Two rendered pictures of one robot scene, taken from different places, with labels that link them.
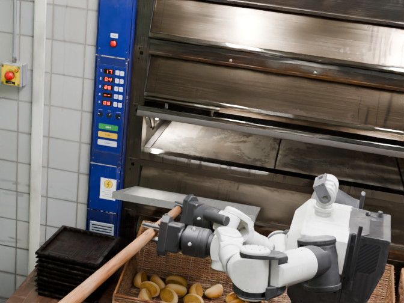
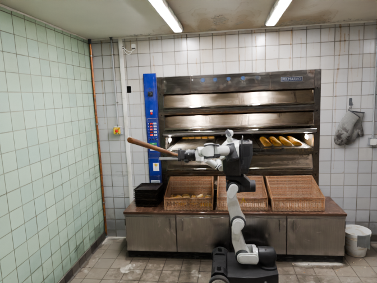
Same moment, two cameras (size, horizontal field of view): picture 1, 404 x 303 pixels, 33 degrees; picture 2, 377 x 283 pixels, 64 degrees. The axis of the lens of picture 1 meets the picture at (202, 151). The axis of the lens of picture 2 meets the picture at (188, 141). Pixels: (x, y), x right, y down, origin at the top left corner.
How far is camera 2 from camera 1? 0.97 m
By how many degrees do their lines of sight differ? 12
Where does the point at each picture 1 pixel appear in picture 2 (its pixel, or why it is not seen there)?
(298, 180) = not seen: hidden behind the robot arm
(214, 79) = (187, 119)
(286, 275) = (219, 150)
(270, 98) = (208, 123)
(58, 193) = (137, 172)
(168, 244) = (181, 156)
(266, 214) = not seen: hidden behind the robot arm
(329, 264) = (233, 150)
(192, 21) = (177, 101)
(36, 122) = (127, 146)
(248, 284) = (208, 154)
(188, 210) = not seen: hidden behind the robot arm
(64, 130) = (137, 148)
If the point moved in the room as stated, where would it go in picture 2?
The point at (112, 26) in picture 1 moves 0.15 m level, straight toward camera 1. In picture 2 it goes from (150, 108) to (151, 108)
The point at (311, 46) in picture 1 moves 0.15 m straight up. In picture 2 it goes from (218, 102) to (218, 90)
